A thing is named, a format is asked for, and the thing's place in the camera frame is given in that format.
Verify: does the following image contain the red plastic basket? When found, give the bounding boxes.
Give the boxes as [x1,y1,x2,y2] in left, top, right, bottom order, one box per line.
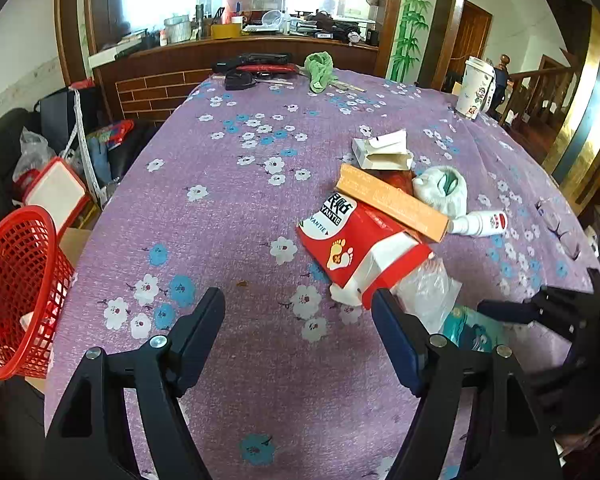
[0,206,74,380]

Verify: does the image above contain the metal pot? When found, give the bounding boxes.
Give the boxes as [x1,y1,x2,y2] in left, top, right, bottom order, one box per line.
[163,14,192,44]

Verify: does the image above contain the green cloth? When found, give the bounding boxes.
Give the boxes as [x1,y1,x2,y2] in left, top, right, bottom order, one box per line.
[303,51,336,93]

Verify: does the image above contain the wooden brick-pattern counter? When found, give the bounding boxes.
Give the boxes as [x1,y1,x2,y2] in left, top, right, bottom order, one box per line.
[94,35,379,125]

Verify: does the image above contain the eyeglasses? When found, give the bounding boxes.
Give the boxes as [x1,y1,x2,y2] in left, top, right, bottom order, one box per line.
[535,200,582,261]

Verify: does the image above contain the small white bottle red label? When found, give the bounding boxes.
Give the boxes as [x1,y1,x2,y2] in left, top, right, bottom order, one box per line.
[448,210,508,237]

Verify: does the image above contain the red white foot patch box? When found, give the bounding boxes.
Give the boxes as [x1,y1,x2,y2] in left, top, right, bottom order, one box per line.
[297,191,432,309]

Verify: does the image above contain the white patterned paper cup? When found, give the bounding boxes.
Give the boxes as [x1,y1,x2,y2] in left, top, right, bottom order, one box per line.
[455,56,495,120]

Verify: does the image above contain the white medicine box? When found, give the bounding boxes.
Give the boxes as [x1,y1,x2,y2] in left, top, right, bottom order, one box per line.
[351,129,414,171]

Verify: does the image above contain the black red tool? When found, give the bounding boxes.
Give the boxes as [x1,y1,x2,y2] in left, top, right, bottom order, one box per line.
[212,53,299,75]

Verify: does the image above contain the purple floral tablecloth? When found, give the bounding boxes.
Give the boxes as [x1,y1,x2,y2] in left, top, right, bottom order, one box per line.
[44,72,597,479]

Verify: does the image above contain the brown wooden door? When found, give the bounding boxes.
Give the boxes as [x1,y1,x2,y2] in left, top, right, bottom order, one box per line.
[448,0,492,75]

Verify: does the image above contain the white rope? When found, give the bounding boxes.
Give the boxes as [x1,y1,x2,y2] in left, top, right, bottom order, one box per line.
[59,86,109,208]

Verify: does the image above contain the orange cardboard box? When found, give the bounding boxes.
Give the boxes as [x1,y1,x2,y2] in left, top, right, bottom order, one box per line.
[336,164,449,243]

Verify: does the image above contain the teal tissue packet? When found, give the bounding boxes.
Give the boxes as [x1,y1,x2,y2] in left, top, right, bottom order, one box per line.
[441,306,507,353]

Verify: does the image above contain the clear plastic bag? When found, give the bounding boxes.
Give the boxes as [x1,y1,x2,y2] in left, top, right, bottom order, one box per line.
[391,256,462,334]

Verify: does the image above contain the red framed white board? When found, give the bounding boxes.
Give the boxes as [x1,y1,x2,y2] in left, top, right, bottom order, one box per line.
[23,157,91,233]

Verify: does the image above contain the white bag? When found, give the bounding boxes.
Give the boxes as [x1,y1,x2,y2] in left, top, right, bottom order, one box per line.
[412,166,468,218]

